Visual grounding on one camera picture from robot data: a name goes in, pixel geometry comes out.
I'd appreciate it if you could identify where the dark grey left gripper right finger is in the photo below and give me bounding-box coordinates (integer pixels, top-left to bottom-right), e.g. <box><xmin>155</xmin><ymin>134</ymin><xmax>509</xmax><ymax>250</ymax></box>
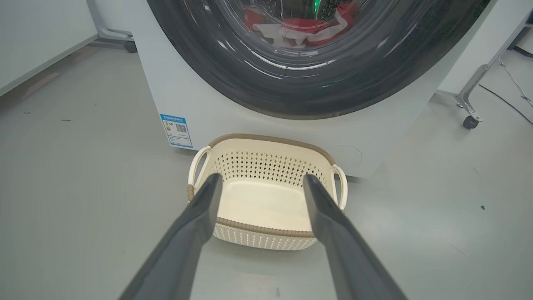
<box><xmin>303</xmin><ymin>174</ymin><xmax>408</xmax><ymax>300</ymax></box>

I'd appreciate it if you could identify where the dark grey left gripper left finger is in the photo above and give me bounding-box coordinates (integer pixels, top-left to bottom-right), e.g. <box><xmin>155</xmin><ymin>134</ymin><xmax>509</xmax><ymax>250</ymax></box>
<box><xmin>119</xmin><ymin>173</ymin><xmax>224</xmax><ymax>300</ymax></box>

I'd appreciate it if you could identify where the round dark glass washer door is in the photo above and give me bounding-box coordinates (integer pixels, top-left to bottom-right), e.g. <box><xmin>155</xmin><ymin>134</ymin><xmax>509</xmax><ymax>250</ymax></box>
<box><xmin>146</xmin><ymin>0</ymin><xmax>492</xmax><ymax>120</ymax></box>

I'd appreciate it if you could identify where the red and white jersey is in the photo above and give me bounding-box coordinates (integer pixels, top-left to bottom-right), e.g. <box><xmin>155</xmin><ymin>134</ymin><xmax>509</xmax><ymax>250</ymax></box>
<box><xmin>244</xmin><ymin>2</ymin><xmax>359</xmax><ymax>48</ymax></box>

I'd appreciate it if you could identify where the cream perforated laundry basket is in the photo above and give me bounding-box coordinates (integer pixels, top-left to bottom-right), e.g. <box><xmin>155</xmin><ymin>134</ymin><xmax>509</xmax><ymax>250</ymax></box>
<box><xmin>187</xmin><ymin>133</ymin><xmax>348</xmax><ymax>251</ymax></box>

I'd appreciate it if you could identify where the white front-load washing machine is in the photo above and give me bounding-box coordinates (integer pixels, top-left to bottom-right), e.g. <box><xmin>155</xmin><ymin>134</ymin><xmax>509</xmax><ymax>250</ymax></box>
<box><xmin>129</xmin><ymin>0</ymin><xmax>498</xmax><ymax>180</ymax></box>

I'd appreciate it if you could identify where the blue energy label sticker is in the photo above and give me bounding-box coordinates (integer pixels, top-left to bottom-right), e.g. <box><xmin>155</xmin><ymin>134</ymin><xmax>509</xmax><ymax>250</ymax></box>
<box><xmin>160</xmin><ymin>114</ymin><xmax>194</xmax><ymax>149</ymax></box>

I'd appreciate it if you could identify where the grey metal caster stand leg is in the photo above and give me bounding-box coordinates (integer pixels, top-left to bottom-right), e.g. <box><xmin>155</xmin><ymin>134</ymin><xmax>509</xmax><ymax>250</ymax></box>
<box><xmin>455</xmin><ymin>8</ymin><xmax>533</xmax><ymax>130</ymax></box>
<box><xmin>87</xmin><ymin>0</ymin><xmax>138</xmax><ymax>53</ymax></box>

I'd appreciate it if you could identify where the black floor cable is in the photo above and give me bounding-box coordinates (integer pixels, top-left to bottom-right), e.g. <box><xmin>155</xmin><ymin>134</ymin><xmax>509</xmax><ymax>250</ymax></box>
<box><xmin>478</xmin><ymin>85</ymin><xmax>533</xmax><ymax>125</ymax></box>

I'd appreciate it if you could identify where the white floor cable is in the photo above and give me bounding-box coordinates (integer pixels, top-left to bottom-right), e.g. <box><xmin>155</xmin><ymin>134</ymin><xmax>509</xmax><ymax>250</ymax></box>
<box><xmin>498</xmin><ymin>58</ymin><xmax>533</xmax><ymax>110</ymax></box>

